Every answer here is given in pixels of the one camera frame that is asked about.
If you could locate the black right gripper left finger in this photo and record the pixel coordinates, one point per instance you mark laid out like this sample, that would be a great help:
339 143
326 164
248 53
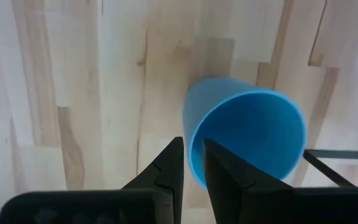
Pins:
163 186

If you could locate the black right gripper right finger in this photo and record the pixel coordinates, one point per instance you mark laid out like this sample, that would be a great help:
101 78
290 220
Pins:
244 193

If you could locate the blue plastic cup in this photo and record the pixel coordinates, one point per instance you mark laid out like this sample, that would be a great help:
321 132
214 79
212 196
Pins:
247 124

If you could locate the black-framed wooden shelf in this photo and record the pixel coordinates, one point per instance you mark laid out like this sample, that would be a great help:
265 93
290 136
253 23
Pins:
328 169

